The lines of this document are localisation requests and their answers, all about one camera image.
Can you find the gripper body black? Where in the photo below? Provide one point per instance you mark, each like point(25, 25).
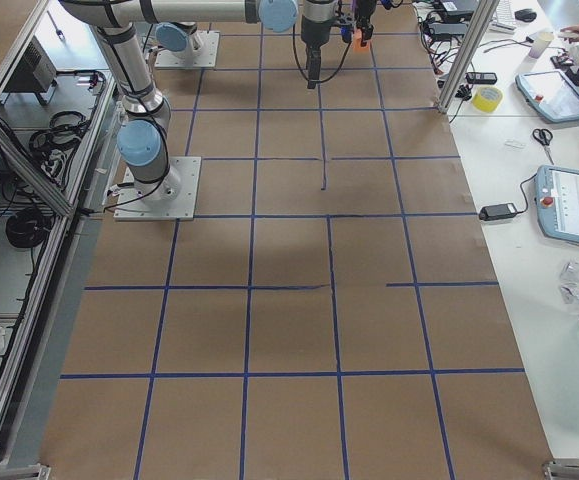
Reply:
point(314, 33)
point(365, 11)

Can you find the orange foam block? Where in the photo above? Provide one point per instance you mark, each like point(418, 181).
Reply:
point(360, 43)

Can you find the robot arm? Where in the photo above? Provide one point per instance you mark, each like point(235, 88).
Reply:
point(142, 142)
point(318, 18)

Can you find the black remote device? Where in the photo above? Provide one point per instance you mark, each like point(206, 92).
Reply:
point(481, 78)

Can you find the yellow tape roll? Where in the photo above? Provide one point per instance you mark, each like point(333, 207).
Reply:
point(487, 99)

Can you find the computer mouse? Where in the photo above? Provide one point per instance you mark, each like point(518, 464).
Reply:
point(526, 15)

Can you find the translucent plastic cup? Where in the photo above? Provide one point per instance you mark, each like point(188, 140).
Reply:
point(539, 42)

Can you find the far teach pendant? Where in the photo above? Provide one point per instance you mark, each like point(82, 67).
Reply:
point(551, 94)

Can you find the teach pendant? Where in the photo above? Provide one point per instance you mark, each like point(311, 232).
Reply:
point(551, 94)
point(557, 202)

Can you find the black scissors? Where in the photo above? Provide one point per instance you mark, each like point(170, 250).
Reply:
point(544, 136)

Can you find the black power adapter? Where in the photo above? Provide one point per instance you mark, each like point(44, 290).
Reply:
point(495, 212)

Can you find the near teach pendant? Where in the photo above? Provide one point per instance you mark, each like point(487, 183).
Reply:
point(557, 202)

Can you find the grey electronics box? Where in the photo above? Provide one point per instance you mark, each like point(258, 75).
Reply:
point(34, 74)

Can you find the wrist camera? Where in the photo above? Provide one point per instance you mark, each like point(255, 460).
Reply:
point(344, 22)

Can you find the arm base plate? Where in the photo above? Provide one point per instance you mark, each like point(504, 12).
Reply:
point(194, 52)
point(174, 199)

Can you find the aluminium frame post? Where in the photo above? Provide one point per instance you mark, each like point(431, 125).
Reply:
point(479, 24)

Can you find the aluminium cage frame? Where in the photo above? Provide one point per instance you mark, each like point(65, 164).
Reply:
point(25, 273)

